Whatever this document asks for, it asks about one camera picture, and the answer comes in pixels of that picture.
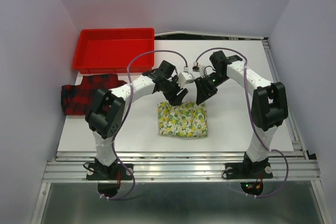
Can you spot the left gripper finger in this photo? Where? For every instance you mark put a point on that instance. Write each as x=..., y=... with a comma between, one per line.
x=175, y=100
x=181, y=95

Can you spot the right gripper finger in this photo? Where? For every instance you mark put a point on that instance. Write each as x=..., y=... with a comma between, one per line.
x=199, y=86
x=205, y=95

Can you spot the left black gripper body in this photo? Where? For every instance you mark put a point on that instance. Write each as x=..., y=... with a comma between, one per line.
x=171, y=85

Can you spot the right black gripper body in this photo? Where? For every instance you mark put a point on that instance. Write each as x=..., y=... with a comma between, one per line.
x=215, y=78

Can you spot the lemon print skirt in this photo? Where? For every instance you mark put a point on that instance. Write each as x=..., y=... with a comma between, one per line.
x=187, y=120

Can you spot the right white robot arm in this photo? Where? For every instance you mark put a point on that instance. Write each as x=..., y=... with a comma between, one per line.
x=266, y=105

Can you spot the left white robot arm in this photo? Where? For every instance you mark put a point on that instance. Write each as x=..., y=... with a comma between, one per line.
x=109, y=108

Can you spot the red plastic bin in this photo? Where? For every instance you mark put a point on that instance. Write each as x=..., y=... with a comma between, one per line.
x=110, y=50

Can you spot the red black plaid skirt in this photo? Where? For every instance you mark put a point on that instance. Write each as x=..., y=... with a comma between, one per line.
x=76, y=100

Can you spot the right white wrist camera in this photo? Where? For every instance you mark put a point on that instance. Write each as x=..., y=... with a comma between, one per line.
x=200, y=69

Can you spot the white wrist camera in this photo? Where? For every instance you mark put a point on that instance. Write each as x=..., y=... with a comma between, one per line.
x=200, y=69
x=185, y=78

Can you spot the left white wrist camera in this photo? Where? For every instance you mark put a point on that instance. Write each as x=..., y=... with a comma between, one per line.
x=185, y=78

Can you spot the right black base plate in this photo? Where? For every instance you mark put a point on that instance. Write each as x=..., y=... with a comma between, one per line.
x=252, y=175

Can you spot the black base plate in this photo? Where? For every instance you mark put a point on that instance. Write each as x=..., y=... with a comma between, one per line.
x=110, y=181
x=252, y=175

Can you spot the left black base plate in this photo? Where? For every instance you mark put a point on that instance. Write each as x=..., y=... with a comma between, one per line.
x=110, y=181

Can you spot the aluminium rail frame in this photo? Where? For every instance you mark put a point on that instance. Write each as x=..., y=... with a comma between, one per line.
x=180, y=181

